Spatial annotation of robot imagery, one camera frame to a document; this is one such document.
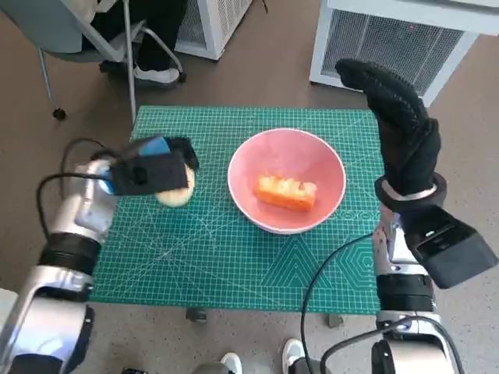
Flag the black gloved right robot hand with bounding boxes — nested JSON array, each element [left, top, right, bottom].
[[334, 58, 442, 196]]

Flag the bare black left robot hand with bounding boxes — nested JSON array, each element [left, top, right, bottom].
[[140, 134, 200, 175]]

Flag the round pale toy bread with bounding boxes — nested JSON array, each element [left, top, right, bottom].
[[155, 166, 196, 208]]

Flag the pink bowl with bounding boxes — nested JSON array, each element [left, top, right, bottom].
[[227, 128, 348, 235]]

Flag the oblong orange toy bread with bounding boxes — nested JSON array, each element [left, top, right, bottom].
[[255, 174, 317, 213]]

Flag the large white grille cabinet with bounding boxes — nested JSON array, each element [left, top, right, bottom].
[[309, 0, 499, 108]]

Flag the green cutting mat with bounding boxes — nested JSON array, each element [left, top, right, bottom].
[[87, 104, 385, 315]]

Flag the seated person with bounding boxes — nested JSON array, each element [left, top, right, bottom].
[[80, 0, 188, 85]]

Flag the small white grille cabinet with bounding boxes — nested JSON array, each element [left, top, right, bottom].
[[173, 0, 254, 62]]

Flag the grey chair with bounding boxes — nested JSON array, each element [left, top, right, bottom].
[[0, 0, 184, 118]]

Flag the person's foot white shoe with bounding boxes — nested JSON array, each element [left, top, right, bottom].
[[281, 337, 307, 367], [221, 351, 242, 374]]

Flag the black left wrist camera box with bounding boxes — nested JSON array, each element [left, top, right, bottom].
[[108, 151, 190, 196]]

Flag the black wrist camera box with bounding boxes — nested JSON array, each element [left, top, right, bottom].
[[108, 151, 190, 196], [401, 206, 499, 290]]

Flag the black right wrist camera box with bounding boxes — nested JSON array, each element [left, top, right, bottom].
[[401, 206, 499, 290]]

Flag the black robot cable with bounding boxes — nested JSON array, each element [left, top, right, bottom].
[[321, 319, 465, 374], [300, 233, 375, 374], [36, 136, 114, 238]]

